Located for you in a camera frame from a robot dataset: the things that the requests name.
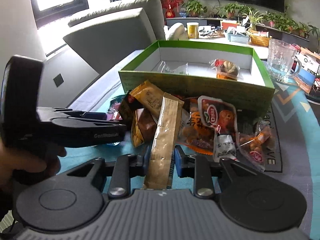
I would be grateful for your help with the orange yellow biscuit packet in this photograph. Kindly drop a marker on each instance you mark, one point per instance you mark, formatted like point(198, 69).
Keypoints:
point(150, 96)

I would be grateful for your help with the spider plant in vase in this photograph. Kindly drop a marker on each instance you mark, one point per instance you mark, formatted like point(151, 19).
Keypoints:
point(252, 16)

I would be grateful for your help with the red white chicken packet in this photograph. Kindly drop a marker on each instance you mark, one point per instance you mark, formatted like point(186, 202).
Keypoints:
point(221, 117)

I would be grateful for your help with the red flower arrangement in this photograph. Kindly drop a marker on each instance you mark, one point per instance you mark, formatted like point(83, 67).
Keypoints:
point(169, 7)

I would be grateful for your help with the peanut snack bag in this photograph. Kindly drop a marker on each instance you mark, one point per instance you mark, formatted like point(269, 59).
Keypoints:
point(143, 127)

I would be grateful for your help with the grey armchair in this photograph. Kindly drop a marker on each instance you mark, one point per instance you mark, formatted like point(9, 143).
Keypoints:
point(104, 37)

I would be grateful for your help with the blue purple crab stick packet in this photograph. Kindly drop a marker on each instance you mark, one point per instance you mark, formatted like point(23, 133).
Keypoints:
point(113, 110)

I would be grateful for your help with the left human hand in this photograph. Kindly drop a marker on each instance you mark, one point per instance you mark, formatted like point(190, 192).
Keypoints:
point(12, 159)

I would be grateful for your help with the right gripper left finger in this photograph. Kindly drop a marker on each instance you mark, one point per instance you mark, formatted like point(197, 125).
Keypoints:
point(123, 169)

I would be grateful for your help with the orange clear nut bag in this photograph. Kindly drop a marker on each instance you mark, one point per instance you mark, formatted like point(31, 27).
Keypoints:
point(193, 133)

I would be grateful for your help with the woven yellow basket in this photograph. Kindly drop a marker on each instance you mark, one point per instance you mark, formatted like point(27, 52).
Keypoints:
point(259, 38)

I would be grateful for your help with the white blue paper carton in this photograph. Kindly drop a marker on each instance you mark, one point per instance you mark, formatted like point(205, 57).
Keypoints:
point(306, 77)

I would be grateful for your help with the green cardboard box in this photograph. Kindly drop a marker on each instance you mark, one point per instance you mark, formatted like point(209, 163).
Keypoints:
point(185, 68)

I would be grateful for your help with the blue patterned table cloth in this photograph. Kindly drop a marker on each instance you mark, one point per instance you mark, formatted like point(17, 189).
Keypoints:
point(291, 115)

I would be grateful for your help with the yellow canister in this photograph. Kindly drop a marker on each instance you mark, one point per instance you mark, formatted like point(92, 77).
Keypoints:
point(193, 30)

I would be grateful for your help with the clear glass mug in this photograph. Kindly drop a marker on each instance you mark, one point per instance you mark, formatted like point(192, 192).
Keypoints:
point(282, 61)

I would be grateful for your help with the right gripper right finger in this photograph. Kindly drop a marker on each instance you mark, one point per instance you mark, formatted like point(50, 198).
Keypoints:
point(196, 167)

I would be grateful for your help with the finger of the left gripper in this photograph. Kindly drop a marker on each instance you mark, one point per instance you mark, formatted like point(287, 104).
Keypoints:
point(88, 115)

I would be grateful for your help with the blue tissue tray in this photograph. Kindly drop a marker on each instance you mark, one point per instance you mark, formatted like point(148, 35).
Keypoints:
point(234, 36)

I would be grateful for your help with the clear bag brown snacks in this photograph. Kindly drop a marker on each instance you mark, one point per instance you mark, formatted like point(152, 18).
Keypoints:
point(225, 69)

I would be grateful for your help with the long beige snack stick packet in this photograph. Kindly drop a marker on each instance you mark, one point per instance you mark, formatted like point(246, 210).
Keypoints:
point(161, 164)

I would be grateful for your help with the round white coffee table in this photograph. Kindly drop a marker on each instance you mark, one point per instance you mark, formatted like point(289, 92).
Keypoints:
point(262, 52)

